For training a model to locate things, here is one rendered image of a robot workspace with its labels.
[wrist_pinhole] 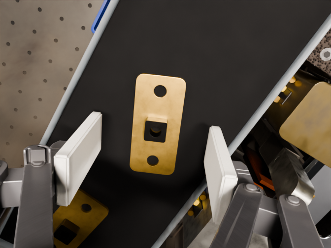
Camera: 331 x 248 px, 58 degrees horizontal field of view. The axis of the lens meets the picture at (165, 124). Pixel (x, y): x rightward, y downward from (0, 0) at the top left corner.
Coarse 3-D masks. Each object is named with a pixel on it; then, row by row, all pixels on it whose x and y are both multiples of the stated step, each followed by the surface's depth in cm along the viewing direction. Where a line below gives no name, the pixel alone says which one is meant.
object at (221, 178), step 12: (216, 132) 20; (216, 144) 18; (204, 156) 22; (216, 156) 17; (228, 156) 17; (216, 168) 17; (228, 168) 15; (216, 180) 16; (228, 180) 15; (216, 192) 16; (228, 192) 15; (216, 204) 15; (228, 204) 15; (216, 216) 16
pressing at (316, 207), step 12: (312, 168) 42; (324, 168) 43; (312, 180) 43; (324, 180) 43; (324, 192) 44; (312, 204) 45; (324, 204) 45; (312, 216) 45; (324, 216) 45; (324, 240) 47
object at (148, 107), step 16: (144, 80) 23; (160, 80) 23; (176, 80) 22; (144, 96) 23; (176, 96) 23; (144, 112) 23; (160, 112) 23; (176, 112) 23; (144, 128) 24; (160, 128) 23; (176, 128) 24; (144, 144) 24; (160, 144) 24; (176, 144) 24; (144, 160) 25; (160, 160) 25
